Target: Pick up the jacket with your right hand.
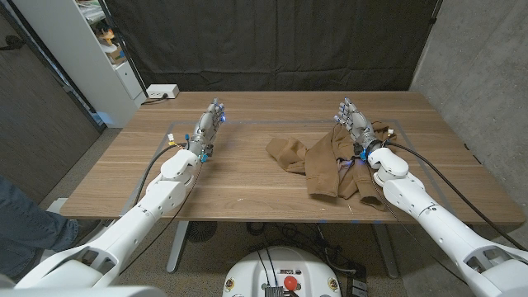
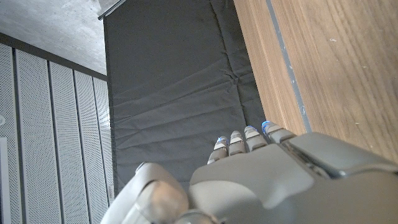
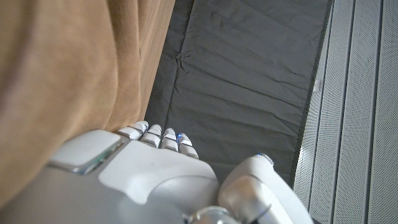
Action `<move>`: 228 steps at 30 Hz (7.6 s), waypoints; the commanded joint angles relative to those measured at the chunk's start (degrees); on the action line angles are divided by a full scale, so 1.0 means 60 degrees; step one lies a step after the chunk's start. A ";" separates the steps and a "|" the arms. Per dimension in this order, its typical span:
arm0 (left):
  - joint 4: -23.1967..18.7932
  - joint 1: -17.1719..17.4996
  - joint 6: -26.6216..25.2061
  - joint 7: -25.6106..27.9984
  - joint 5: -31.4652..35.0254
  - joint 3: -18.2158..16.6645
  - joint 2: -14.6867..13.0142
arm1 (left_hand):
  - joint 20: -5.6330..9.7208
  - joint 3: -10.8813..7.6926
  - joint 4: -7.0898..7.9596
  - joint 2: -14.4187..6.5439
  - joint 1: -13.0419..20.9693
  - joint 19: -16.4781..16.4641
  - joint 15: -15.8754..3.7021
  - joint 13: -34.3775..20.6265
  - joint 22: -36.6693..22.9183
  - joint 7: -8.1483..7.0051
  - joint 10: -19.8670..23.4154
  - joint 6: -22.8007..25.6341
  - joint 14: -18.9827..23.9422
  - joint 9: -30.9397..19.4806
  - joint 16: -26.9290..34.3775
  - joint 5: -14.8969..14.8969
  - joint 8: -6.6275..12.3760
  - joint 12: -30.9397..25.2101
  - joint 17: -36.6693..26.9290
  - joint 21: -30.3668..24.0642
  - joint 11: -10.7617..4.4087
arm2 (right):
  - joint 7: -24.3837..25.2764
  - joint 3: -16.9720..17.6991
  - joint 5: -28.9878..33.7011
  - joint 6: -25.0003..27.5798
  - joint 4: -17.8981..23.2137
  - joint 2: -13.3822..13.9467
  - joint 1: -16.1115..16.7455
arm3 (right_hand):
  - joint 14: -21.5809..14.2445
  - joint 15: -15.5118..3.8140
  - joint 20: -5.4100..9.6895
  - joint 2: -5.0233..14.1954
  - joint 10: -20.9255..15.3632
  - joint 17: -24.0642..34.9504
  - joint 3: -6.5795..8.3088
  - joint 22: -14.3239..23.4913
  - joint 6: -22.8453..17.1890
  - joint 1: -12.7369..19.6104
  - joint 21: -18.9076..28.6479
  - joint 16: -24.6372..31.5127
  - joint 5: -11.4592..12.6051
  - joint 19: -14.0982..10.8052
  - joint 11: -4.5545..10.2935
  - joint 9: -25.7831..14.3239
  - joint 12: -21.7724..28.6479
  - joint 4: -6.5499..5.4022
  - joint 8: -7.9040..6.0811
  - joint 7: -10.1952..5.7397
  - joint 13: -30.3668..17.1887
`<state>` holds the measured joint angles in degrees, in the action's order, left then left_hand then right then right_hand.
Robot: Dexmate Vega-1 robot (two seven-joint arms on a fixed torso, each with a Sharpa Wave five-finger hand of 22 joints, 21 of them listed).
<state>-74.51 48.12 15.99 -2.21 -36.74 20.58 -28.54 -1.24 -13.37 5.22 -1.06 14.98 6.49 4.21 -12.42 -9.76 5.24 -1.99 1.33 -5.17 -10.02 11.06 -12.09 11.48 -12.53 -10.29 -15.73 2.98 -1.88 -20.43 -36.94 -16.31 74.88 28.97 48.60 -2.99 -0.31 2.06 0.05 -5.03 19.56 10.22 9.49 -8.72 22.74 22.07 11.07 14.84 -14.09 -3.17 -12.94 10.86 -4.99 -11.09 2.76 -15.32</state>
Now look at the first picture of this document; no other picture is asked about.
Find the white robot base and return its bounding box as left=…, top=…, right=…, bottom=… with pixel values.
left=222, top=246, right=342, bottom=297

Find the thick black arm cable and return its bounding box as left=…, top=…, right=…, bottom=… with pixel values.
left=132, top=142, right=189, bottom=207
left=385, top=142, right=528, bottom=252

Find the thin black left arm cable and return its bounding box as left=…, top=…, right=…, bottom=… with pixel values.
left=118, top=163, right=204, bottom=276

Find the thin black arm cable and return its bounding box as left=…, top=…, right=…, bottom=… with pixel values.
left=118, top=163, right=204, bottom=276
left=365, top=163, right=470, bottom=286

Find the white table leg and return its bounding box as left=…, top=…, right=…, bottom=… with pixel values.
left=370, top=222, right=400, bottom=280
left=166, top=220, right=190, bottom=274

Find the brown hooded jacket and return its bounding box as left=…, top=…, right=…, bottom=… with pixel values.
left=265, top=120, right=398, bottom=212

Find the black door handle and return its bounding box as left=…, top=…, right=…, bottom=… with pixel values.
left=0, top=35, right=26, bottom=52

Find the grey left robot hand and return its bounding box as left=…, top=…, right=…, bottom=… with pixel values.
left=187, top=97, right=227, bottom=163

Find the person leg in jeans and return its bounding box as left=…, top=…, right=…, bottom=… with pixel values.
left=0, top=175, right=79, bottom=280

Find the white shelf cabinet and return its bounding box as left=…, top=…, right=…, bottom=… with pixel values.
left=12, top=0, right=148, bottom=129

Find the black floor cable bundle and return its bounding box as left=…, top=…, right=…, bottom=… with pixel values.
left=246, top=222, right=358, bottom=274

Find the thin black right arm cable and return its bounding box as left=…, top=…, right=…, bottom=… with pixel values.
left=365, top=163, right=470, bottom=286

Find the black power adapter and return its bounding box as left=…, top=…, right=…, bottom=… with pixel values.
left=346, top=263, right=369, bottom=297

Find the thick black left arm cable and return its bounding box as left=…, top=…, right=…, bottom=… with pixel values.
left=132, top=142, right=189, bottom=207

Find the small cardboard box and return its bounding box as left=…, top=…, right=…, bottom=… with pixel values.
left=105, top=45, right=128, bottom=66

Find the black backdrop stand pole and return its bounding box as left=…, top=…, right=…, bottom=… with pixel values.
left=97, top=0, right=149, bottom=99

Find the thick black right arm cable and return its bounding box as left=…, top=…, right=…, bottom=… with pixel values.
left=385, top=142, right=528, bottom=252

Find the black backdrop curtain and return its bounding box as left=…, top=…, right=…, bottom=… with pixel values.
left=105, top=0, right=445, bottom=92

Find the yellow toy figure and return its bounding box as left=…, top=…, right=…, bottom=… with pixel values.
left=97, top=28, right=116, bottom=46

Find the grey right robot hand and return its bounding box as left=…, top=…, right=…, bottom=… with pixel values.
left=332, top=97, right=384, bottom=157

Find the white power strip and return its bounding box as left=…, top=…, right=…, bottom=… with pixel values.
left=146, top=83, right=181, bottom=100

